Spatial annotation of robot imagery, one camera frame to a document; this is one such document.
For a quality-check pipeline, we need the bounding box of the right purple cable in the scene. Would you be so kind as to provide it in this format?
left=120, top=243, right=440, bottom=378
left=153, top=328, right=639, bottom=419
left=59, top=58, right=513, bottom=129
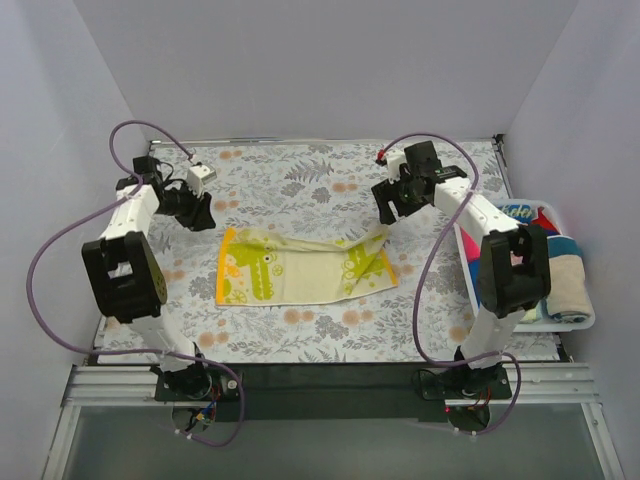
left=375, top=131, right=521, bottom=437

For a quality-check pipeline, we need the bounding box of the purple cable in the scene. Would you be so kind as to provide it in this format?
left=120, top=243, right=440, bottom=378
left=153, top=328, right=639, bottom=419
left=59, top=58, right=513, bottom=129
left=375, top=131, right=521, bottom=437
left=25, top=120, right=246, bottom=447

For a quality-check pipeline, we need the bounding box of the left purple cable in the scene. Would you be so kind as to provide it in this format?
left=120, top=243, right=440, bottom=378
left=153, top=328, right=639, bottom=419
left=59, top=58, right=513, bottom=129
left=25, top=120, right=246, bottom=447

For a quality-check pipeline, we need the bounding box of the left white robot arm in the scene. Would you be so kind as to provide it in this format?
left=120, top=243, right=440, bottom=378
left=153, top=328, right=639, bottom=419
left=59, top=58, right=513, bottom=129
left=81, top=155, right=216, bottom=400

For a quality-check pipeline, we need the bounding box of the floral table mat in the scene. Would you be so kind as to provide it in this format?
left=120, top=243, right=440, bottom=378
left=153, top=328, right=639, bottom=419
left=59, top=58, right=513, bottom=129
left=148, top=142, right=474, bottom=364

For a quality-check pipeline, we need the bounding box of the yellow lemon print towel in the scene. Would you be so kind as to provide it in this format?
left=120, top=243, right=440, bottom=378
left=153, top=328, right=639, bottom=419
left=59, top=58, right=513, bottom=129
left=215, top=226, right=398, bottom=306

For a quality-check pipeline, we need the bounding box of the red blue printed towel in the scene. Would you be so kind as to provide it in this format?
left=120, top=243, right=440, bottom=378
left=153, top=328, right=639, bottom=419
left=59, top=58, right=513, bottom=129
left=494, top=199, right=562, bottom=237

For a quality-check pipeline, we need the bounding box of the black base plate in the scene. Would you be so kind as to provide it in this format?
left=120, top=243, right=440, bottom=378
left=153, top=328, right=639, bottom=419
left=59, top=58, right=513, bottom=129
left=153, top=363, right=512, bottom=425

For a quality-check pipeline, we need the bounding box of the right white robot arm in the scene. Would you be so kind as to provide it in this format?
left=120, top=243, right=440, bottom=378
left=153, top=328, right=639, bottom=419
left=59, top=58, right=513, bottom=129
left=371, top=140, right=551, bottom=398

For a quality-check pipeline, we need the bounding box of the pink rolled towel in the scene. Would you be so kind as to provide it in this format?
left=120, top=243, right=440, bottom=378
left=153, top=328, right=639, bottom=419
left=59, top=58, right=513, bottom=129
left=460, top=229, right=480, bottom=271

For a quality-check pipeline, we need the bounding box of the blue beige Doraemon towel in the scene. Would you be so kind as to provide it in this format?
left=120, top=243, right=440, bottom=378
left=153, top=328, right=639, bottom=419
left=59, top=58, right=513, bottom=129
left=544, top=235, right=594, bottom=323

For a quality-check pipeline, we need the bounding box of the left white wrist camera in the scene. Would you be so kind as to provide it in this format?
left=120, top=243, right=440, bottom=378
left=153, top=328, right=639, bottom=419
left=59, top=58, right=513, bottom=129
left=186, top=163, right=217, bottom=197

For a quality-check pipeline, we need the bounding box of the aluminium frame rail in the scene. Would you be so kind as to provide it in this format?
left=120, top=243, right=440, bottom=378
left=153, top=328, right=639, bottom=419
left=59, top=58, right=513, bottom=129
left=63, top=362, right=600, bottom=406

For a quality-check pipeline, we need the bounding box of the white plastic basket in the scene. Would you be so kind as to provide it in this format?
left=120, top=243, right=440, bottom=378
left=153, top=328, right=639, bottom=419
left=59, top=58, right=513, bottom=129
left=453, top=199, right=597, bottom=333

